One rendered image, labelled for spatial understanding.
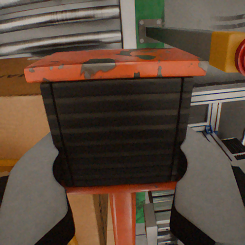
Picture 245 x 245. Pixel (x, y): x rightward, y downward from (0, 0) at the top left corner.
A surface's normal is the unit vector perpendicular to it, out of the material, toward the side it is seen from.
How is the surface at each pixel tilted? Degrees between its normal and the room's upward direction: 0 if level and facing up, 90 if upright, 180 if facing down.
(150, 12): 0
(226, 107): 0
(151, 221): 90
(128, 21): 0
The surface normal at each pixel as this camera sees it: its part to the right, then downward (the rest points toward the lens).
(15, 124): 0.04, 0.47
